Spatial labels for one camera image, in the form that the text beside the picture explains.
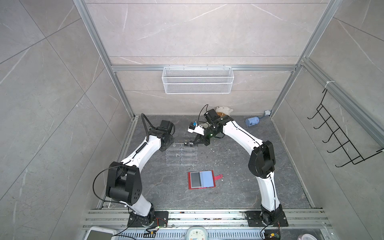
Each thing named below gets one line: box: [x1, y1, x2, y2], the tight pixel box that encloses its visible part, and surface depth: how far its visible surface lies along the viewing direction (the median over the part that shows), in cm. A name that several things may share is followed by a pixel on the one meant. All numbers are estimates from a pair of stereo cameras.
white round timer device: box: [185, 225, 209, 240], surface depth 69 cm
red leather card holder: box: [188, 170, 223, 190], surface depth 88 cm
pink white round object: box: [301, 233, 318, 240], surface depth 68 cm
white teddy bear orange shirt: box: [215, 106, 234, 118], surface depth 116 cm
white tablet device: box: [84, 226, 118, 240], surface depth 68 cm
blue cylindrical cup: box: [245, 116, 260, 127], surface depth 113 cm
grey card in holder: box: [190, 172, 202, 189], surface depth 87 cm
